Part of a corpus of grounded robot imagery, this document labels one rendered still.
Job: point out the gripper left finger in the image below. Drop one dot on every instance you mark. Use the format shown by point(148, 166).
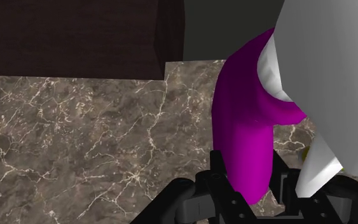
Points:
point(220, 192)

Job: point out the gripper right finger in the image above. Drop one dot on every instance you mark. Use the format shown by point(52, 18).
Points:
point(330, 204)

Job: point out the white and purple figure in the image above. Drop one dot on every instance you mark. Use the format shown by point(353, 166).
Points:
point(247, 130)

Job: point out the dark brown wooden cabinet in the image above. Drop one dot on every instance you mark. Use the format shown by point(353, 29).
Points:
point(67, 37)

